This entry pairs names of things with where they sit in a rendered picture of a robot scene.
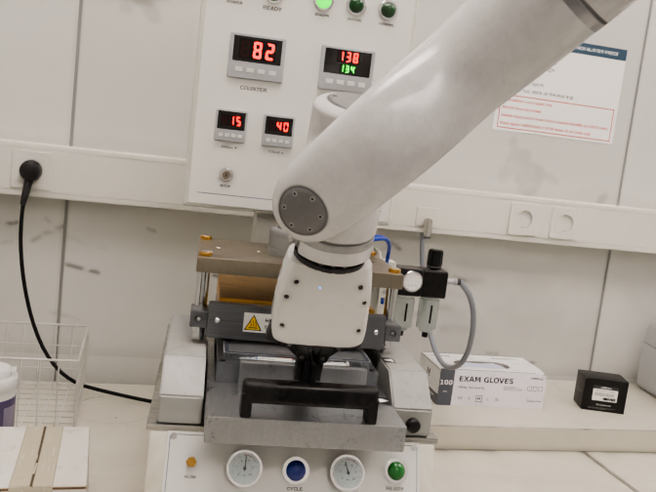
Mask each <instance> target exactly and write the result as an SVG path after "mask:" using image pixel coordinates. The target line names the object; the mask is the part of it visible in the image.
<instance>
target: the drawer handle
mask: <svg viewBox="0 0 656 492"><path fill-rule="evenodd" d="M252 403H258V404H274V405H292V406H308V407H325V408H343V409H359V410H363V419H364V421H365V423H366V424H367V425H376V423H377V416H378V408H379V391H378V389H377V388H376V387H374V386H365V385H350V384H335V383H319V382H304V381H288V380H273V379H258V378H245V379H244V380H243V382H242V389H241V395H240V404H239V416H240V417H241V418H250V417H251V412H252Z"/></svg>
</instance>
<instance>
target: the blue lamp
mask: <svg viewBox="0 0 656 492"><path fill-rule="evenodd" d="M286 474H287V476H288V477H289V478H290V479H291V480H293V481H299V480H301V479H303V478H304V476H305V475H306V466H305V464H304V463H303V462H301V461H299V460H294V461H291V462H290V463H289V464H288V466H287V468H286Z"/></svg>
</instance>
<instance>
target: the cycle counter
mask: <svg viewBox="0 0 656 492"><path fill-rule="evenodd" d="M276 47H277V43H275V42H268V41H262V40H255V39H247V38H240V41H239V51H238V58H239V59H245V60H253V61H260V62H274V63H275V57H276Z"/></svg>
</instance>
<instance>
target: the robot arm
mask: <svg viewBox="0 0 656 492"><path fill-rule="evenodd" d="M635 1H636V0H468V1H466V2H465V3H464V4H463V5H462V6H461V7H460V8H459V9H458V10H457V11H456V12H455V13H454V14H453V15H452V16H451V17H450V18H449V19H448V20H446V21H445V22H444V23H443V24H442V25H441V26H440V27H439V28H438V29H437V30H436V31H435V32H434V33H433V34H432V35H430V36H429V37H428V38H427V39H426V40H425V41H424V42H423V43H422V44H420V45H419V46H418V47H417V48H416V49H414V50H413V51H412V52H411V53H410V54H409V55H407V56H406V57H405V58H404V59H403V60H401V61H400V62H399V63H398V64H397V65H395V66H394V67H393V68H392V69H391V70H390V71H389V72H387V73H386V74H385V75H384V76H383V77H382V78H381V79H379V80H378V81H377V82H376V83H375V84H374V85H373V86H372V87H370V88H369V89H368V90H367V91H366V92H365V93H364V94H363V95H360V94H355V93H344V92H335V93H327V94H323V95H320V96H318V97H317V98H316V99H315V100H314V101H313V104H312V110H311V117H310V122H309V128H308V134H307V144H306V147H305V149H304V150H303V151H302V152H301V153H300V154H299V155H298V156H297V157H296V158H295V159H294V160H293V161H292V162H291V164H290V165H289V166H288V167H287V168H286V169H285V170H284V171H283V173H282V174H281V176H280V177H279V179H278V181H277V183H276V186H275V188H274V191H273V196H272V210H273V215H274V216H275V219H276V221H277V223H278V224H279V225H280V227H281V228H282V229H283V230H284V231H285V232H286V233H287V234H288V239H289V242H293V244H291V245H290V246H289V248H288V250H287V253H286V255H285V258H284V260H283V263H282V266H281V269H280V271H279V275H278V279H277V283H276V287H275V291H274V295H273V300H272V306H271V320H270V323H269V325H268V327H267V328H266V339H267V340H269V341H272V342H275V343H279V344H284V345H285V346H286V347H287V348H288V349H289V350H290V351H292V352H293V353H294V354H295V355H296V360H295V366H294V374H293V375H294V380H298V381H304V382H320V378H321V373H322V368H323V363H326V362H327V361H328V359H329V357H330V356H332V355H333V354H335V353H336V352H338V351H339V350H341V349H350V348H357V347H360V346H361V344H362V342H363V339H364V336H365V332H366V326H367V320H368V313H369V306H370V298H371V288H372V263H371V261H370V259H369V258H370V256H371V251H372V247H373V242H374V237H375V233H376V229H377V224H378V220H379V216H380V211H381V207H382V205H383V204H384V203H386V202H387V201H388V200H390V199H391V198H392V197H394V196H395V195H396V194H398V193H399V192H400V191H401V190H402V189H404V188H405V187H407V186H408V185H410V184H411V183H412V182H414V181H415V180H416V179H417V178H419V177H420V176H421V175H422V174H424V173H425V172H426V170H427V169H429V168H430V167H431V166H432V165H433V164H435V163H436V162H437V161H438V160H439V159H440V158H442V157H443V156H444V155H445V154H446V153H447V152H449V151H450V150H451V149H452V148H453V147H454V146H455V145H456V144H458V143H459V142H460V141H461V140H462V139H463V138H464V137H465V136H466V135H468V134H469V133H470V132H471V131H472V130H473V129H474V128H475V127H476V126H477V125H478V124H479V123H481V122H482V121H483V120H484V119H485V118H486V117H487V116H489V115H490V114H491V113H492V112H493V111H495V110H496V109H497V108H498V107H500V106H501V105H502V104H504V103H505V102H506V101H508V100H509V99H510V98H512V97H513V96H514V95H516V94H517V93H518V92H520V91H521V90H522V89H524V88H525V87H526V86H528V85H529V84H530V83H532V82H533V81H534V80H536V79H537V78H538V77H540V76H541V75H542V74H544V73H545V72H546V71H547V70H549V69H550V68H551V67H553V66H554V65H555V64H557V63H558V62H559V61H561V60H562V59H563V58H565V57H566V56H567V55H568V54H570V53H571V52H572V51H574V50H575V49H576V48H577V47H579V46H580V45H581V44H583V43H584V42H585V41H586V40H588V39H589V38H590V37H591V36H593V35H594V34H595V33H597V32H598V31H599V30H600V29H602V28H603V27H604V26H606V25H607V24H608V23H609V22H610V21H612V20H613V19H615V18H616V17H617V16H618V15H620V14H621V13H622V12H623V11H625V10H626V9H627V8H629V7H630V6H631V5H632V4H633V3H634V2H635ZM308 346H315V347H314V348H311V350H310V351H309V352H308Z"/></svg>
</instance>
